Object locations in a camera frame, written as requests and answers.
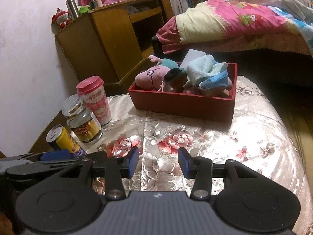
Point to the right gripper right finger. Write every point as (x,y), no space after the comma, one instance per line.
(201,170)

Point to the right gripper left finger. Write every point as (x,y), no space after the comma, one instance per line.
(118,168)

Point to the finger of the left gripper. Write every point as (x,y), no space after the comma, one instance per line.
(58,155)

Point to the blue face mask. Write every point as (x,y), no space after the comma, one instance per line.
(215,85)

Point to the pink pig plush toy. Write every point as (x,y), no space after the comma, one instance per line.
(152,78)

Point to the light blue towel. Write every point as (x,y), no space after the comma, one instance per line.
(203,68)

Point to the yellow purple drink can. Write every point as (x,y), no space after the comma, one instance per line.
(60,139)

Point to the floral tablecloth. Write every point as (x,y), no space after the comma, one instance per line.
(256,137)

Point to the glass jar with gold label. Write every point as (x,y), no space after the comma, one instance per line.
(81,119)

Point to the red cardboard box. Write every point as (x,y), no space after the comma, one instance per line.
(188,105)

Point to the pink lidded drink cup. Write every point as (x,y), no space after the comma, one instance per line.
(91,90)

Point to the wooden cabinet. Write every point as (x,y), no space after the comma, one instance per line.
(114,41)

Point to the red santa doll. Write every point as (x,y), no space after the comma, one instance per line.
(61,18)

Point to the steel thermos bottle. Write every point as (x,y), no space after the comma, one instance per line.
(73,9)

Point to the pink floral quilt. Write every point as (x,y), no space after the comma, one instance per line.
(238,25)

